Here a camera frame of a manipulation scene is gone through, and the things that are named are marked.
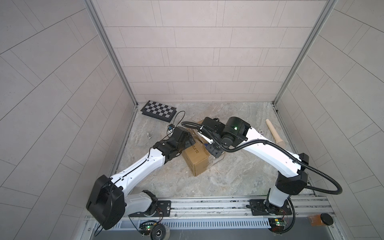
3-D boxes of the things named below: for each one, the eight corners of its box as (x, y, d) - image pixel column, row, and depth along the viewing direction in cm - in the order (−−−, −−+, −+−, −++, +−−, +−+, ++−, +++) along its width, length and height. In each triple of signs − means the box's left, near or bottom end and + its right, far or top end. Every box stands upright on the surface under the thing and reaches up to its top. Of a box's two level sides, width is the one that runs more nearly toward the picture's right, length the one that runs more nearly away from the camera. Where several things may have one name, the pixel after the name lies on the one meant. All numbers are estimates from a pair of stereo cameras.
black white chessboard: (141, 114, 111) (139, 111, 108) (149, 102, 118) (148, 100, 116) (169, 122, 106) (169, 120, 103) (177, 110, 113) (176, 107, 111)
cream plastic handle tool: (280, 148, 94) (282, 146, 92) (263, 122, 107) (265, 119, 105) (283, 147, 95) (286, 145, 92) (267, 121, 108) (268, 119, 105)
